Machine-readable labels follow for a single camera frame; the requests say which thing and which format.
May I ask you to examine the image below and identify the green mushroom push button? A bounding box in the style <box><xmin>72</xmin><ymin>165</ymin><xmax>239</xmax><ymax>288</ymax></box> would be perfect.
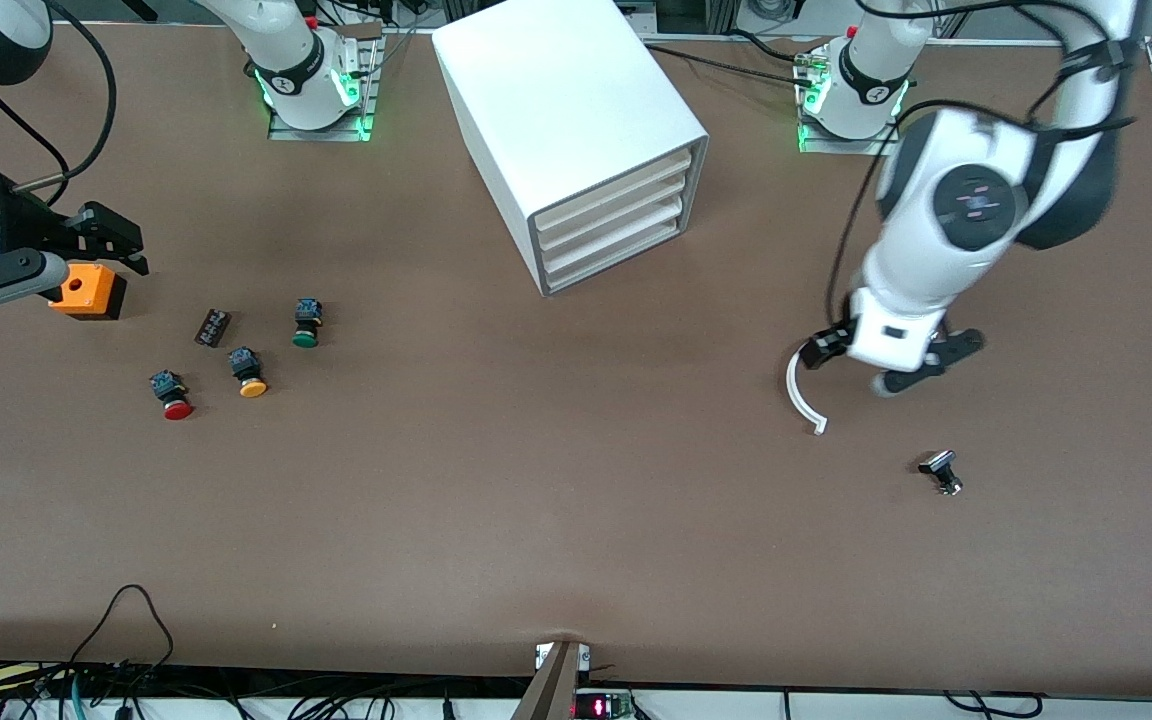
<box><xmin>291</xmin><ymin>297</ymin><xmax>325</xmax><ymax>350</ymax></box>

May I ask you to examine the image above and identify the orange push button box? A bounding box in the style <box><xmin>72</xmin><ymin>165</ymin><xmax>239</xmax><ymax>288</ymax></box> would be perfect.
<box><xmin>48</xmin><ymin>262</ymin><xmax>128</xmax><ymax>322</ymax></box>

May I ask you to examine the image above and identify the red mushroom push button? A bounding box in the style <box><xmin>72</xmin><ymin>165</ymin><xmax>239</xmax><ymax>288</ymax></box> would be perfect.
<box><xmin>148</xmin><ymin>369</ymin><xmax>195</xmax><ymax>421</ymax></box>

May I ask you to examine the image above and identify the yellow mushroom push button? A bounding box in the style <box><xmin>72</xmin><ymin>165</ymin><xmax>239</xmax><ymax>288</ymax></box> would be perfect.
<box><xmin>227</xmin><ymin>346</ymin><xmax>269</xmax><ymax>400</ymax></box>

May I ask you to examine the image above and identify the white curved plastic part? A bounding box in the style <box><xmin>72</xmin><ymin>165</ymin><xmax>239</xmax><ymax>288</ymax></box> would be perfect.
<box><xmin>786</xmin><ymin>343</ymin><xmax>829</xmax><ymax>437</ymax></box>

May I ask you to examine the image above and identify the small red display device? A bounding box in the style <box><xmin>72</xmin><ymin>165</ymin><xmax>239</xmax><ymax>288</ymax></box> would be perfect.
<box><xmin>573</xmin><ymin>688</ymin><xmax>634</xmax><ymax>720</ymax></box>

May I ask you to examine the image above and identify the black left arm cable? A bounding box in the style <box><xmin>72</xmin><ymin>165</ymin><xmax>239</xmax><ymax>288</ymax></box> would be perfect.
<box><xmin>826</xmin><ymin>0</ymin><xmax>1137</xmax><ymax>326</ymax></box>

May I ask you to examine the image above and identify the black headed metal switch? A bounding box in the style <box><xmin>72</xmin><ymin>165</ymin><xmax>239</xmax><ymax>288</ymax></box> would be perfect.
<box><xmin>917</xmin><ymin>449</ymin><xmax>965</xmax><ymax>498</ymax></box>

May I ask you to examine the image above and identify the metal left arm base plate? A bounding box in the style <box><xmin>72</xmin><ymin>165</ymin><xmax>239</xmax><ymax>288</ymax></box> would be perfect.
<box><xmin>796</xmin><ymin>45</ymin><xmax>905</xmax><ymax>158</ymax></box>

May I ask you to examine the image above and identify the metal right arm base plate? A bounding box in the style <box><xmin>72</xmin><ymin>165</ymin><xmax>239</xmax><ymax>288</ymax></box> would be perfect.
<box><xmin>266</xmin><ymin>22</ymin><xmax>384</xmax><ymax>143</ymax></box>

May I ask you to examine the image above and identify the black table cable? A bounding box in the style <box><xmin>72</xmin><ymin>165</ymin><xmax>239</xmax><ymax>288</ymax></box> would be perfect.
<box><xmin>636</xmin><ymin>33</ymin><xmax>807</xmax><ymax>89</ymax></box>

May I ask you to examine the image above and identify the thin black looped cable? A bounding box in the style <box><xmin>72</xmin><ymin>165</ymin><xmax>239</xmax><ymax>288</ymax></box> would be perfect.
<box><xmin>66</xmin><ymin>584</ymin><xmax>177</xmax><ymax>673</ymax></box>

